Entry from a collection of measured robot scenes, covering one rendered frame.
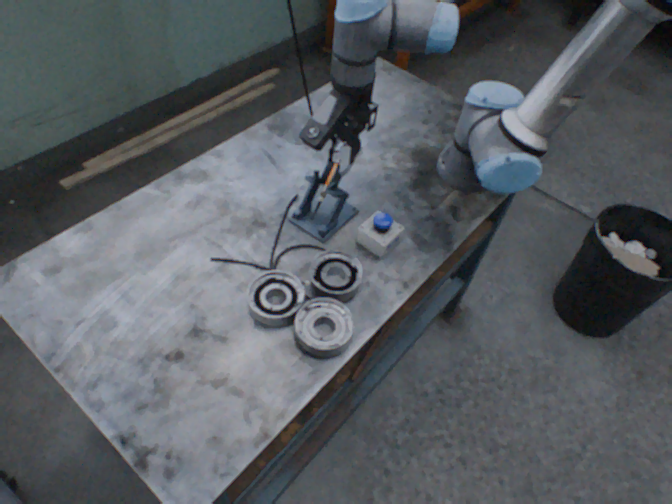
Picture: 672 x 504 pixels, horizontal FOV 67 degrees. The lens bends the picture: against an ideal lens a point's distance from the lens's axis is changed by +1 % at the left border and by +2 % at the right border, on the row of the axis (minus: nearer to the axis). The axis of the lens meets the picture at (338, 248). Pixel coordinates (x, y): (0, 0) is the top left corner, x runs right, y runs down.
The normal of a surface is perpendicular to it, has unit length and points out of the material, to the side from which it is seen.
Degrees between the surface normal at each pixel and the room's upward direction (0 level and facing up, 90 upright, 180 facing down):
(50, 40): 90
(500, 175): 97
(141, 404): 0
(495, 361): 0
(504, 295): 0
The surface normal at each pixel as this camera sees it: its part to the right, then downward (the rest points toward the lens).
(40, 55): 0.75, 0.55
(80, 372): 0.09, -0.63
